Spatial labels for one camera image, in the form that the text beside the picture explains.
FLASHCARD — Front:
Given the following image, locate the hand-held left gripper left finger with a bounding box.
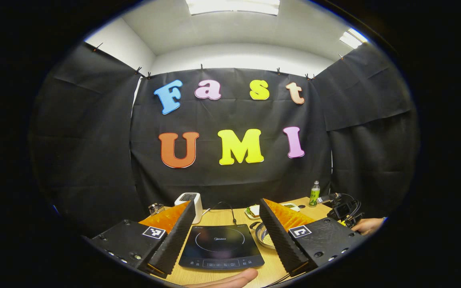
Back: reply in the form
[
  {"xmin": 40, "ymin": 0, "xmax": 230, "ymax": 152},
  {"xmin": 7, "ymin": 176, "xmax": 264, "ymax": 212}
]
[{"xmin": 88, "ymin": 200, "xmax": 196, "ymax": 279}]

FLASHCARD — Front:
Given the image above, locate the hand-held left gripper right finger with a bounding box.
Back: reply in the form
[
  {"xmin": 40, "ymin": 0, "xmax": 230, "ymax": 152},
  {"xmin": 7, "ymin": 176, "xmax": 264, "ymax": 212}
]
[{"xmin": 259, "ymin": 198, "xmax": 369, "ymax": 277}]

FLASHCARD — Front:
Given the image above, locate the stainless steel pot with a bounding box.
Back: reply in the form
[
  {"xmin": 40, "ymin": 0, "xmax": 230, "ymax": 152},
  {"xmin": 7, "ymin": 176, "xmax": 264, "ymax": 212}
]
[{"xmin": 253, "ymin": 221, "xmax": 277, "ymax": 250}]

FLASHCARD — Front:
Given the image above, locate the black induction cooktop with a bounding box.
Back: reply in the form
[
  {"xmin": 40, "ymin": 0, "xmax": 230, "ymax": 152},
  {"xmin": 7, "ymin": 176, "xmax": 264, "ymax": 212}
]
[{"xmin": 178, "ymin": 224, "xmax": 265, "ymax": 272}]

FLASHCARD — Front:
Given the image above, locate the green drink bottle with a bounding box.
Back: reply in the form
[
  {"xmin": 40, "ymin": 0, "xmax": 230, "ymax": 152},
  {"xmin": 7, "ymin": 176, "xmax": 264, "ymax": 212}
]
[{"xmin": 309, "ymin": 180, "xmax": 321, "ymax": 207}]

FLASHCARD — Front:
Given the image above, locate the white toaster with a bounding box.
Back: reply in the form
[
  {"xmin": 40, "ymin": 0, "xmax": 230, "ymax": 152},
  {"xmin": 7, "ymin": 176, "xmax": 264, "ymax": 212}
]
[{"xmin": 174, "ymin": 192, "xmax": 203, "ymax": 224}]

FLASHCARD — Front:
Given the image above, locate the black backdrop cloth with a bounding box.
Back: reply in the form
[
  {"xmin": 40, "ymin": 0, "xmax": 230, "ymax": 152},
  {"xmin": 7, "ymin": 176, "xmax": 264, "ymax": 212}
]
[{"xmin": 28, "ymin": 40, "xmax": 421, "ymax": 238}]

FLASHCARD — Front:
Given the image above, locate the small ceiling light panel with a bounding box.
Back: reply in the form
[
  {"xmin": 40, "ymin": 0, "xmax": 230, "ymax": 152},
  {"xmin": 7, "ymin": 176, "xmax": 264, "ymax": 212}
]
[{"xmin": 339, "ymin": 28, "xmax": 369, "ymax": 49}]

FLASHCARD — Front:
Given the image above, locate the large ceiling light panel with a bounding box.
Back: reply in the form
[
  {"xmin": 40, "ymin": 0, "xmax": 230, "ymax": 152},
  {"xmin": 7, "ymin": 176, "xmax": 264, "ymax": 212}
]
[{"xmin": 185, "ymin": 0, "xmax": 281, "ymax": 16}]

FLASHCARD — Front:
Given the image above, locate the black power cable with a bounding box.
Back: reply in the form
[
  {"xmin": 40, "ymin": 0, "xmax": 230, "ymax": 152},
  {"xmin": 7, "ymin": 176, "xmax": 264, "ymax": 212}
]
[{"xmin": 210, "ymin": 202, "xmax": 237, "ymax": 225}]

